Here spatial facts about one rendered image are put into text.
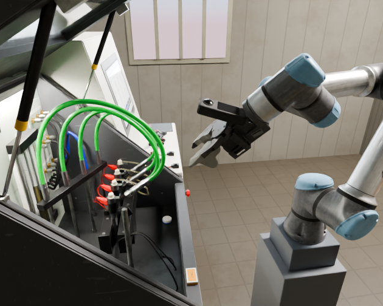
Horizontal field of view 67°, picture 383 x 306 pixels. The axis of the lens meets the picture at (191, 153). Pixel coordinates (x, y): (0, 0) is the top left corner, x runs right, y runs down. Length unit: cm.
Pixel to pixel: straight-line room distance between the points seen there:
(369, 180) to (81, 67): 105
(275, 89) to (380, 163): 46
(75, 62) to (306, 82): 86
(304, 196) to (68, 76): 97
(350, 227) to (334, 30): 290
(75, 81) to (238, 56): 225
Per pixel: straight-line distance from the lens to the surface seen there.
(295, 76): 63
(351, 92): 98
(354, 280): 243
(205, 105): 66
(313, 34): 355
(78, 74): 122
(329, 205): 101
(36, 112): 120
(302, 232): 114
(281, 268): 118
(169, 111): 321
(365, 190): 99
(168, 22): 305
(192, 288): 88
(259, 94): 65
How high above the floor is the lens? 163
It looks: 25 degrees down
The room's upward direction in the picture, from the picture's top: straight up
